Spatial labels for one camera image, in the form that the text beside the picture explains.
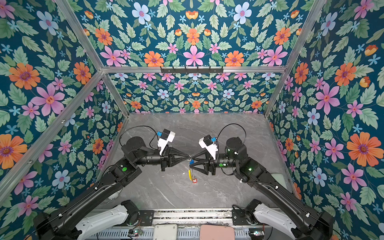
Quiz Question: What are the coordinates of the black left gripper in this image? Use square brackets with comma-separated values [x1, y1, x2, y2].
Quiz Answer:
[133, 142, 190, 172]

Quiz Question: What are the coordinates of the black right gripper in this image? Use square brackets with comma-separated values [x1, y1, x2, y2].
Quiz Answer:
[190, 149, 240, 177]

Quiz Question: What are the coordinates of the silver metal keyring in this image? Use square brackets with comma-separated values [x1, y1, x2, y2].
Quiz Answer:
[188, 155, 194, 173]

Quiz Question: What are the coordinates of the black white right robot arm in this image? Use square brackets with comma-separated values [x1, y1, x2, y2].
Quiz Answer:
[190, 135, 335, 240]

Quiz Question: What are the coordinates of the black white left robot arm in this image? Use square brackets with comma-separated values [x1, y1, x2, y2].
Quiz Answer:
[34, 137, 189, 240]

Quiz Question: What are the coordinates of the pink plastic box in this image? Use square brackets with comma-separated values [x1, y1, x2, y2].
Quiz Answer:
[200, 225, 235, 240]

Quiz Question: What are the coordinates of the white plastic box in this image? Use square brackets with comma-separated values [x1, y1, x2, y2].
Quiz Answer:
[153, 224, 178, 240]

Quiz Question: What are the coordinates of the pale green sponge block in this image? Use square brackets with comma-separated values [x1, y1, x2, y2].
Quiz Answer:
[272, 173, 288, 189]

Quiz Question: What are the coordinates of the right small circuit board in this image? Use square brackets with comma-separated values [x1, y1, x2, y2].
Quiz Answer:
[249, 229, 265, 240]

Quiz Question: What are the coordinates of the small green circuit board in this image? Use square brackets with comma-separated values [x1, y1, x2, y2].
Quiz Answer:
[128, 229, 144, 238]

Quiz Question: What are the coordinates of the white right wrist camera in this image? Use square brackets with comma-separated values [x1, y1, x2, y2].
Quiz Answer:
[199, 135, 219, 160]

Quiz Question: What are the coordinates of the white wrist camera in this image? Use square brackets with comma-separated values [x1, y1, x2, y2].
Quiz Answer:
[157, 129, 176, 156]
[199, 135, 219, 160]

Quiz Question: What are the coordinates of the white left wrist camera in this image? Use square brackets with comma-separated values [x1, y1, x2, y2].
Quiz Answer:
[157, 129, 176, 156]

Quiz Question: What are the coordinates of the left camera black cable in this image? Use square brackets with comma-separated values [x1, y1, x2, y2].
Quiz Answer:
[118, 125, 160, 149]

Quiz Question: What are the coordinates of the camera black cable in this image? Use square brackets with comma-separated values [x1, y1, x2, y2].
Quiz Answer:
[215, 123, 247, 145]
[118, 125, 160, 149]

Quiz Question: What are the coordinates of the right camera black cable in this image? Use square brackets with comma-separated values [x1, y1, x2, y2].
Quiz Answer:
[215, 123, 247, 145]

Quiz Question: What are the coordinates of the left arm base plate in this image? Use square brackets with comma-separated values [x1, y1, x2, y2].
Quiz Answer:
[125, 210, 155, 227]

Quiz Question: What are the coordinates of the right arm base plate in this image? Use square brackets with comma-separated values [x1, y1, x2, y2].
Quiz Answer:
[232, 209, 257, 226]

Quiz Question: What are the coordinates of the black wall hook rack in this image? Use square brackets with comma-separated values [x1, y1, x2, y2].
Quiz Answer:
[160, 67, 224, 74]

